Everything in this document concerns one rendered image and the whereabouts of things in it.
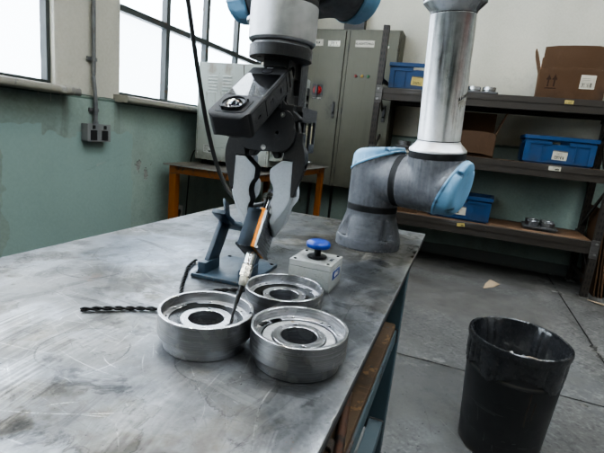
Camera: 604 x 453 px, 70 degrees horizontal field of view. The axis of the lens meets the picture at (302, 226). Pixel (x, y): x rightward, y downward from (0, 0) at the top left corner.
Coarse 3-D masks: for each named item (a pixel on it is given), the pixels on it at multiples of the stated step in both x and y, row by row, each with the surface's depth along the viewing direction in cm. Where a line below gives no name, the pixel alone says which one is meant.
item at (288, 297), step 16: (256, 288) 59; (272, 288) 60; (288, 288) 60; (304, 288) 61; (320, 288) 58; (256, 304) 54; (272, 304) 53; (288, 304) 53; (304, 304) 53; (320, 304) 56
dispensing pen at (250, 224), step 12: (264, 192) 52; (264, 204) 51; (252, 216) 49; (252, 228) 48; (240, 240) 48; (252, 240) 48; (252, 252) 49; (252, 264) 49; (240, 276) 48; (240, 288) 48
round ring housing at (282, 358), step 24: (264, 312) 49; (288, 312) 51; (312, 312) 51; (288, 336) 48; (312, 336) 48; (336, 336) 47; (264, 360) 43; (288, 360) 41; (312, 360) 42; (336, 360) 43
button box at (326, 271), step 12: (300, 252) 73; (312, 252) 74; (300, 264) 69; (312, 264) 68; (324, 264) 68; (336, 264) 70; (312, 276) 68; (324, 276) 67; (336, 276) 71; (324, 288) 68
